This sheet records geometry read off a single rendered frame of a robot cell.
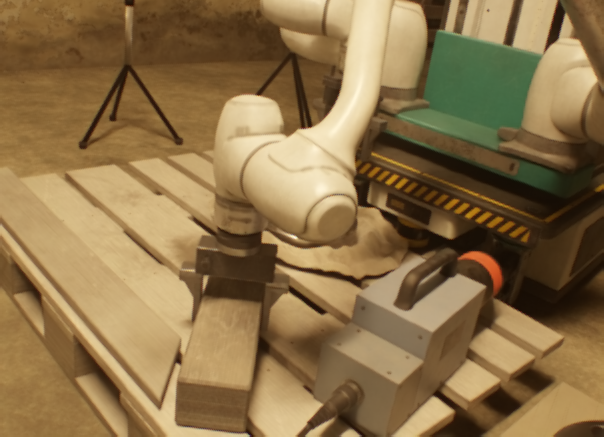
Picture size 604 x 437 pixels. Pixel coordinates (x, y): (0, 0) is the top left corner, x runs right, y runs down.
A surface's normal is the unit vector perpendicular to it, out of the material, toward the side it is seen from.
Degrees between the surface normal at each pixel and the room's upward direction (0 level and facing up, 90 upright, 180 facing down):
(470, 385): 0
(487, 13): 90
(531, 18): 90
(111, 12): 90
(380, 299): 0
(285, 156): 46
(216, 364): 0
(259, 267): 90
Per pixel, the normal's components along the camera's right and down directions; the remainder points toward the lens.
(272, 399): 0.13, -0.91
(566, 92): -0.78, 0.04
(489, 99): -0.66, 0.22
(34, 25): 0.66, 0.38
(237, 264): -0.02, 0.40
